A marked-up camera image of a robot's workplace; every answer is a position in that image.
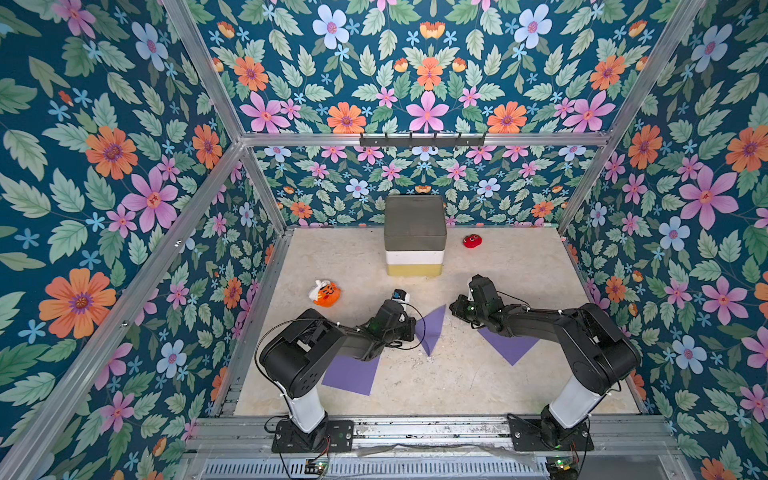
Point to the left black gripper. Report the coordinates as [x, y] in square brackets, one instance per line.
[407, 329]

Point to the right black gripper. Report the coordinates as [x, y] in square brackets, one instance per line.
[461, 308]

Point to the purple paper square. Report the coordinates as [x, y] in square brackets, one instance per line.
[351, 375]
[429, 329]
[511, 349]

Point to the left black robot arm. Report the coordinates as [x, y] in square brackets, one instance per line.
[298, 357]

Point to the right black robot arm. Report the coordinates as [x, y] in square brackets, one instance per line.
[598, 353]

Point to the small red toy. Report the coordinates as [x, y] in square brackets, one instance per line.
[472, 241]

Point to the orange tiger plush toy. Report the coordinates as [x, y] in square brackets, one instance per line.
[325, 293]

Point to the grey white yellow stacked box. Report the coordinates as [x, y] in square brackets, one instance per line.
[415, 235]

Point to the white ventilation grille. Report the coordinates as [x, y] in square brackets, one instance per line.
[375, 468]

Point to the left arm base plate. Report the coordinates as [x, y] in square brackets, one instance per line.
[333, 436]

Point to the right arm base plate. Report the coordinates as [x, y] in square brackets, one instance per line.
[546, 434]

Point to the grey wall hook rail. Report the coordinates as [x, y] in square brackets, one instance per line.
[446, 141]

